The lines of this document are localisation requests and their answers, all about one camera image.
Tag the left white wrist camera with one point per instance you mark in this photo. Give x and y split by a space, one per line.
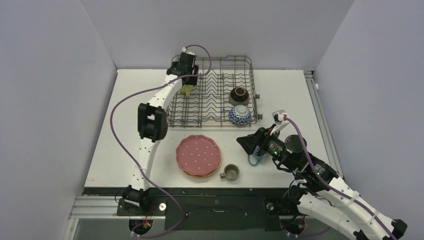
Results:
187 53

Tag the yellow plate under pink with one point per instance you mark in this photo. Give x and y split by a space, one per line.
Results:
200 176

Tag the grey wire dish rack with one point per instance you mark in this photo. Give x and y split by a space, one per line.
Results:
208 104

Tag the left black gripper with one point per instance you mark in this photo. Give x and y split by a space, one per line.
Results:
193 70

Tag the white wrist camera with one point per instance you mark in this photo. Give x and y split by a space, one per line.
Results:
187 53
279 121

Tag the pink polka dot plate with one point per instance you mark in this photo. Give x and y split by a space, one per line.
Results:
198 154

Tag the orange patterned small bowl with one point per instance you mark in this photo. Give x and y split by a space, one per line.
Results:
240 115

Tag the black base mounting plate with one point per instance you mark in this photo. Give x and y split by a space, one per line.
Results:
213 209

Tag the blue handled white mug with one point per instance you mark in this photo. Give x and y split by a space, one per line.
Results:
255 159

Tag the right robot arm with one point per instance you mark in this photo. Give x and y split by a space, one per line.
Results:
321 192

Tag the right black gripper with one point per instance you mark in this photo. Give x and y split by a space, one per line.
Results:
259 144

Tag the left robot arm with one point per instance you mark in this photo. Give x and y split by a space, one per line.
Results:
152 127

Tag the yellow green mug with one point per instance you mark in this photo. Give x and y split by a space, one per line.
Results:
186 89

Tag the dark brown glazed bowl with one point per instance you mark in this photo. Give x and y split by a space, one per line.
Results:
238 96

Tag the small grey cup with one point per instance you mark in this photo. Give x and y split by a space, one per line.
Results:
230 172

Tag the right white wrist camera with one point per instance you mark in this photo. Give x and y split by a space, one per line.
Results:
279 121

